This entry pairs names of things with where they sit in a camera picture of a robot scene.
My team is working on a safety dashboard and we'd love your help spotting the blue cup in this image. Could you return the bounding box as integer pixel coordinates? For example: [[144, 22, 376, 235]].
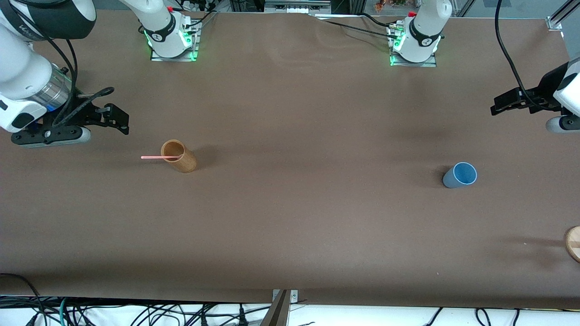
[[442, 162, 478, 189]]

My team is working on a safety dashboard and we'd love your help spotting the brown wooden cylinder holder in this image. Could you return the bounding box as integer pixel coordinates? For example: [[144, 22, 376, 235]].
[[160, 139, 198, 173]]

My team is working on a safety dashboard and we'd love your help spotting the round wooden disc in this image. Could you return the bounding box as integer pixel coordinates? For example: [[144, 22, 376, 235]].
[[564, 225, 580, 264]]

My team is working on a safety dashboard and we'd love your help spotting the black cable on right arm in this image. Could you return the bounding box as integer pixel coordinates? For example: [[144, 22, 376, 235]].
[[42, 36, 115, 128]]

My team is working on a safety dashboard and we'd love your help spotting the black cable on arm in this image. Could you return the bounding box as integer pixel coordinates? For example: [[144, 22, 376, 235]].
[[494, 0, 551, 110], [42, 36, 115, 128]]

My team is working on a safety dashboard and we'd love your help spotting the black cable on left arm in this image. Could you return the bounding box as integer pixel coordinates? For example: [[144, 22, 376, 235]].
[[494, 0, 551, 110]]

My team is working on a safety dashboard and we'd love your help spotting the aluminium frame profile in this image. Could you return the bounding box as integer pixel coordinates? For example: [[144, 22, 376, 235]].
[[546, 0, 580, 31]]

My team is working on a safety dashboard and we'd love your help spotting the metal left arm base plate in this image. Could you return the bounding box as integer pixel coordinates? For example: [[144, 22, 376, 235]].
[[389, 25, 438, 68]]

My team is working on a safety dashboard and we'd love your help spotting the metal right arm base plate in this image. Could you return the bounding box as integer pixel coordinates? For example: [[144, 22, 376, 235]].
[[150, 20, 201, 62]]

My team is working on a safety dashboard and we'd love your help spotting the black cable to arm base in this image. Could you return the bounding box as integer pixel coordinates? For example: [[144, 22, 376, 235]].
[[312, 13, 401, 41]]

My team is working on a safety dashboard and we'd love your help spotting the black looping floor cable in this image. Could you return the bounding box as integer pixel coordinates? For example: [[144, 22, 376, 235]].
[[0, 273, 48, 326]]

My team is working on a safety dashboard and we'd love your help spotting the small metal table bracket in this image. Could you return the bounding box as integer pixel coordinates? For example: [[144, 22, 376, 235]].
[[272, 289, 299, 305]]

